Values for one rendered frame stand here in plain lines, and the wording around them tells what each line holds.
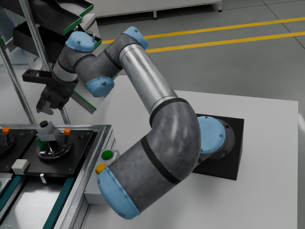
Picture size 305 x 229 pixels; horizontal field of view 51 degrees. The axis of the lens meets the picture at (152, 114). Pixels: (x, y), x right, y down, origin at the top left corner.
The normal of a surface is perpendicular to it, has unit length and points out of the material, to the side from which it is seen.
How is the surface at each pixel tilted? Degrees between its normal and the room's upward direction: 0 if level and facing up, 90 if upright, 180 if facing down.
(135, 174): 46
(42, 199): 0
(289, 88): 0
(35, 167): 0
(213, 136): 39
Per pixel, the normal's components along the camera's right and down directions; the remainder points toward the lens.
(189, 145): 0.56, -0.22
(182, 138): 0.26, -0.39
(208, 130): -0.22, -0.23
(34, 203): -0.12, -0.80
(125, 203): 0.03, 0.35
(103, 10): 0.00, 0.60
